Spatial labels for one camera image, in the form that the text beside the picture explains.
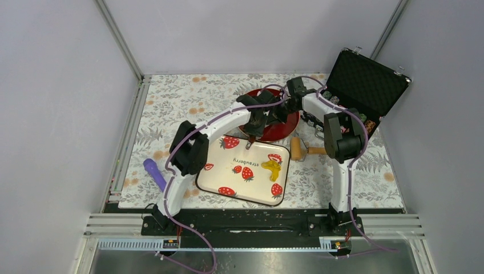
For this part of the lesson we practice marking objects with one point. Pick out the strawberry print rectangular tray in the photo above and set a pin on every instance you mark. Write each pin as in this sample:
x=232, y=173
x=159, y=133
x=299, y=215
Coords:
x=235, y=172

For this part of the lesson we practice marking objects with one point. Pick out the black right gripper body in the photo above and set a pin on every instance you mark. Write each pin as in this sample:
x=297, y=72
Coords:
x=281, y=112

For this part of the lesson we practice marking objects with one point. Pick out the black poker chip case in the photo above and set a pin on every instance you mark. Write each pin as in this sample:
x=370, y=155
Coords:
x=356, y=81

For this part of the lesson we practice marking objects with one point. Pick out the floral tablecloth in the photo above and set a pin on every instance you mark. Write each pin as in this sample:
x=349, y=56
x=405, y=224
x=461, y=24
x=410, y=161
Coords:
x=172, y=99

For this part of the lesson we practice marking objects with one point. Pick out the purple cylindrical tool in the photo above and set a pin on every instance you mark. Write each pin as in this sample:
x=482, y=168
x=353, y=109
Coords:
x=152, y=169

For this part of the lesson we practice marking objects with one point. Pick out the yellow dough piece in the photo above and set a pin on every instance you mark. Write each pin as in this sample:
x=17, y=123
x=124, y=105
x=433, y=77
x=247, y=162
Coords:
x=274, y=167

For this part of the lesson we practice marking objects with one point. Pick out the wooden dough roller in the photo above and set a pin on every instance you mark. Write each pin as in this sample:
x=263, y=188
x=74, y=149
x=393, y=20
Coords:
x=299, y=151

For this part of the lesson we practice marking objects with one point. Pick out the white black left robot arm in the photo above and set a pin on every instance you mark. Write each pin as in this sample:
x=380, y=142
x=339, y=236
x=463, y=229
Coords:
x=190, y=146

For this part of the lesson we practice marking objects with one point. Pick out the round red lacquer tray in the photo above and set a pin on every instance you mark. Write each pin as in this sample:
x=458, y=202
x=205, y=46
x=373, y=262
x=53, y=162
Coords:
x=272, y=132

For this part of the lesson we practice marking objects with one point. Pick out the metal scraper wooden handle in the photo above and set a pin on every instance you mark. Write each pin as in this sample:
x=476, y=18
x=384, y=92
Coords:
x=250, y=141

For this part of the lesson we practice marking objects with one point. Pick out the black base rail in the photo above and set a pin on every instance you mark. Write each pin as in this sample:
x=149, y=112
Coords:
x=250, y=228

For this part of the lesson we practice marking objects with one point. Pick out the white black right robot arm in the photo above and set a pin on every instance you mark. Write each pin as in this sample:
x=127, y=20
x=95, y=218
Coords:
x=345, y=141

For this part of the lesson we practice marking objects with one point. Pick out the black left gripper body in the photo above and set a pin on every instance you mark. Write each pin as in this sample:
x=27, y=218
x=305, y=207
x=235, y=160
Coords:
x=256, y=128

